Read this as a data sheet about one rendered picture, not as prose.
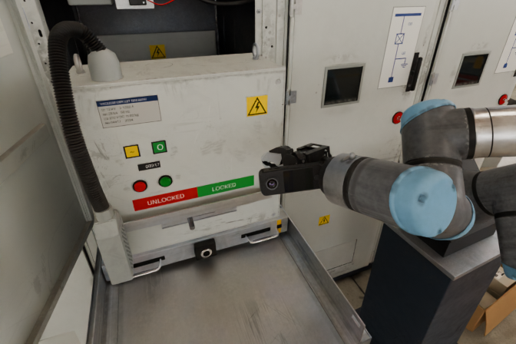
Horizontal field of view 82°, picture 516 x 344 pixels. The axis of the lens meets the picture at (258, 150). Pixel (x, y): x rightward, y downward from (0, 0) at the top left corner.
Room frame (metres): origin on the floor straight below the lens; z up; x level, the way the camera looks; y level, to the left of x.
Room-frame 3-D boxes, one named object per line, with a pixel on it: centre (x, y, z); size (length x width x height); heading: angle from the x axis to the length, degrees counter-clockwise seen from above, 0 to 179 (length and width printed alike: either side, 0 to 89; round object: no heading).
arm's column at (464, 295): (0.86, -0.72, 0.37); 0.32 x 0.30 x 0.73; 114
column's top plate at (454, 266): (0.86, -0.72, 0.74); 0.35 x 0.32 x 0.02; 114
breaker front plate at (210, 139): (0.64, 0.16, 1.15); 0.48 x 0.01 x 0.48; 111
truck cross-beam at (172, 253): (0.65, 0.17, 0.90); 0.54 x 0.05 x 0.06; 111
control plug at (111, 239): (0.50, 0.33, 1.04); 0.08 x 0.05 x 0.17; 21
